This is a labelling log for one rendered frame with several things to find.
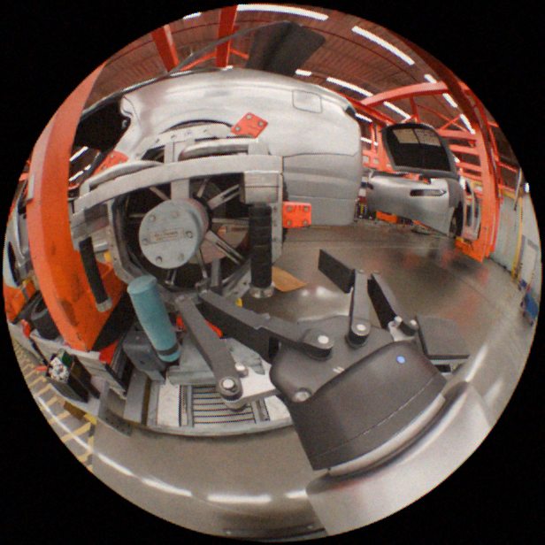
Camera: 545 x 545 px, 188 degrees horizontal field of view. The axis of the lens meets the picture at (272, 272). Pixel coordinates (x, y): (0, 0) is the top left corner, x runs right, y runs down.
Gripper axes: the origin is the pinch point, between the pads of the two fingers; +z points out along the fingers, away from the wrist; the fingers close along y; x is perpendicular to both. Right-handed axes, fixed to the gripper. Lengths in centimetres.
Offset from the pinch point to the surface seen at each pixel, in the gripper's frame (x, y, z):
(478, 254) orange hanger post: -20, 340, 24
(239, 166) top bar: 13.0, -3.1, 9.5
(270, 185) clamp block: 9.7, 1.0, 6.5
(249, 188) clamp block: 9.2, -2.0, 6.5
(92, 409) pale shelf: -38, -61, -7
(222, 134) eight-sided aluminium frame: 25.5, -6.0, 28.2
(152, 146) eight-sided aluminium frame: 25.5, -25.3, 28.5
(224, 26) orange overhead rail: 240, -23, 121
